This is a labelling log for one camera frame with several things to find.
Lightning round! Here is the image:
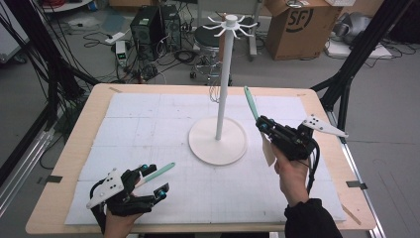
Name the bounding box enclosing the white round table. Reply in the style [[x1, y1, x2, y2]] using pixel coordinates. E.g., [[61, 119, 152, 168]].
[[41, 0, 93, 14]]

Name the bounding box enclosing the grey metal stand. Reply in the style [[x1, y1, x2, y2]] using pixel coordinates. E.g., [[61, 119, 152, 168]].
[[197, 0, 262, 62]]

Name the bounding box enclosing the large cardboard box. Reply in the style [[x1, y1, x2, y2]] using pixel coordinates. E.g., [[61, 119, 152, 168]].
[[264, 0, 345, 61]]

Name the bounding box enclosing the large black computer tower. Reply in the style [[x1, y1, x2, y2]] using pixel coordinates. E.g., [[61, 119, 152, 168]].
[[129, 5, 166, 62]]

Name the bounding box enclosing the slim black computer tower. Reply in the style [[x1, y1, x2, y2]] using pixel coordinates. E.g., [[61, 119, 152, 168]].
[[159, 3, 182, 53]]

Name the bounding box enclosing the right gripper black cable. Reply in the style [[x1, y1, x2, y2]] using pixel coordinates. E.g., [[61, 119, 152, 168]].
[[305, 138, 321, 196]]

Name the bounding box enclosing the person's right hand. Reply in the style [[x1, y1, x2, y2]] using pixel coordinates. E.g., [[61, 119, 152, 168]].
[[273, 147, 310, 207]]

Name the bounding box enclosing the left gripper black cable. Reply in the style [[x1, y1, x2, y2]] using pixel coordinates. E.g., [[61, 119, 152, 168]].
[[88, 179, 107, 234]]

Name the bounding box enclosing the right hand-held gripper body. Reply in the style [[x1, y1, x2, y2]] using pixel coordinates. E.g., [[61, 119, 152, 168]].
[[267, 113, 350, 162]]

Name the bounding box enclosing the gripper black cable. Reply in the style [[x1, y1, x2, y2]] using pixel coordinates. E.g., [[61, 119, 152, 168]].
[[305, 138, 321, 196], [88, 179, 107, 234]]

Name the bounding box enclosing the black round stool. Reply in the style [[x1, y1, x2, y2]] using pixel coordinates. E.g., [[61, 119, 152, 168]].
[[189, 24, 234, 87]]

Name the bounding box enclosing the green-handled cream spatula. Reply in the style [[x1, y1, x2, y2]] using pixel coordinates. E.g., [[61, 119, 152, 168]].
[[135, 162, 176, 189]]

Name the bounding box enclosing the coiled black cable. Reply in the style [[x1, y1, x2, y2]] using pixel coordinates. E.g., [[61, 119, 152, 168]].
[[173, 49, 199, 64]]

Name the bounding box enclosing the white grid mat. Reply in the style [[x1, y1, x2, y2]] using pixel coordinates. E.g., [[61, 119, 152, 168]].
[[64, 92, 347, 226]]

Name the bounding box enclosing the black stand frame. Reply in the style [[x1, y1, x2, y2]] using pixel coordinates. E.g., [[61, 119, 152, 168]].
[[0, 0, 100, 186], [310, 0, 414, 145]]

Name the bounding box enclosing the person's left hand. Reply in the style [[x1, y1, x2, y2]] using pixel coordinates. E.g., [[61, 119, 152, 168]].
[[104, 211, 143, 238]]

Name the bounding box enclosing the white power supply unit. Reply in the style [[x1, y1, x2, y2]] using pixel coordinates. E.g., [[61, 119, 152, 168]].
[[114, 40, 128, 67]]

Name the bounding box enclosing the aluminium rail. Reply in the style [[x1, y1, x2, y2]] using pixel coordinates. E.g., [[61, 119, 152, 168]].
[[326, 110, 387, 238], [0, 127, 55, 216]]

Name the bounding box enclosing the green-handled cream spoon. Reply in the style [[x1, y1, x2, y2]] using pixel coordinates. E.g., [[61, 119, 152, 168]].
[[243, 85, 277, 168]]

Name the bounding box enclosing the black tape piece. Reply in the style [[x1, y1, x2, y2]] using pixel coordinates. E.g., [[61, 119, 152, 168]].
[[346, 180, 368, 190], [37, 175, 63, 185]]

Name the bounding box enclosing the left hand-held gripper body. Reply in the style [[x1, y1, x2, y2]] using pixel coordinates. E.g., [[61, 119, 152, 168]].
[[86, 168, 157, 217]]

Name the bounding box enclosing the grey appliance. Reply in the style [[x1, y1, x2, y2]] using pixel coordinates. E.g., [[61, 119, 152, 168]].
[[331, 12, 372, 46]]

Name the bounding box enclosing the white power strip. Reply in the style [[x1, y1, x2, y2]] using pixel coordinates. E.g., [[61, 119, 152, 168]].
[[104, 31, 127, 46]]

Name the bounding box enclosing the white utensil stand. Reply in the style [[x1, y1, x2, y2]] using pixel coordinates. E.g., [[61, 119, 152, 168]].
[[187, 13, 260, 167]]

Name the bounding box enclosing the white flat board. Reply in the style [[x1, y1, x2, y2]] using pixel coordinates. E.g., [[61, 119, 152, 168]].
[[325, 39, 394, 60]]

